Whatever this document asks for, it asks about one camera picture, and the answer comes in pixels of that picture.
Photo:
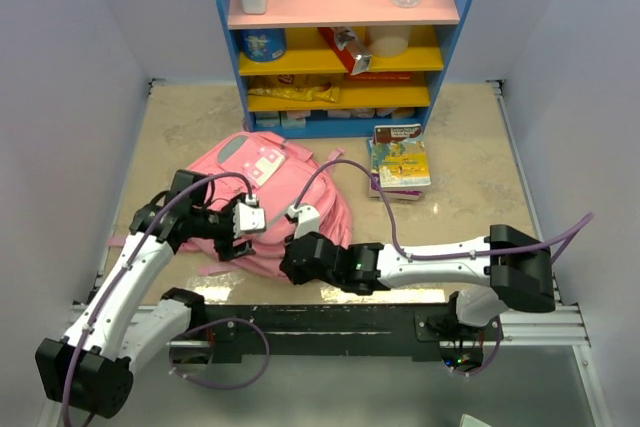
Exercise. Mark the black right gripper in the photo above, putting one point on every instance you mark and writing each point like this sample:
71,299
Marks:
294,272

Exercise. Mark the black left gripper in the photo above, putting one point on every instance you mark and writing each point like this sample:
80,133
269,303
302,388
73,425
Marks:
225,247

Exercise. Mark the pink student backpack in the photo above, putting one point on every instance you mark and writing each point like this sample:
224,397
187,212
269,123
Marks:
280,172

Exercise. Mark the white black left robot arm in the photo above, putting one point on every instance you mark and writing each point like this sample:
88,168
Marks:
92,366

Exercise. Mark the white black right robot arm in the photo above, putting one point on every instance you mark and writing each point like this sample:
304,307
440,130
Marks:
505,270

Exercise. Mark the yellow chips bag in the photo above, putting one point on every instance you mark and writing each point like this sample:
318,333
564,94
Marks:
297,87

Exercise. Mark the yellow illustrated book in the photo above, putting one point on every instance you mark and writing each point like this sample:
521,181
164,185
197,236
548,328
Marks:
399,157

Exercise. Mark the blue pink yellow shelf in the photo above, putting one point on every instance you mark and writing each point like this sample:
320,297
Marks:
339,68

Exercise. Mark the blue cartoon can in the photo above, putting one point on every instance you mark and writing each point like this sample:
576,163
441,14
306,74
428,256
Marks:
264,45

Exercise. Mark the red silver snack box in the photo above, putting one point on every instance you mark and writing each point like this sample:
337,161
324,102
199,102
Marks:
348,47

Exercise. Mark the white translucent cup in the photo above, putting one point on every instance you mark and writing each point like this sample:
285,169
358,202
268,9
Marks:
388,40

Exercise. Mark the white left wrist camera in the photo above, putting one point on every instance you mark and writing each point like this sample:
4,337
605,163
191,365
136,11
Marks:
248,217

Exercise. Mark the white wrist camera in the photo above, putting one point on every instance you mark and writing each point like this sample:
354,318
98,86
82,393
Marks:
306,219
248,217

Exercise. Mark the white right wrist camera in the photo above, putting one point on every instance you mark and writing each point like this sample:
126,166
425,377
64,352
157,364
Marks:
306,219

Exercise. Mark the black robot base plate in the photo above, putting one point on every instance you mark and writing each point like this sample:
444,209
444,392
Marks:
372,330

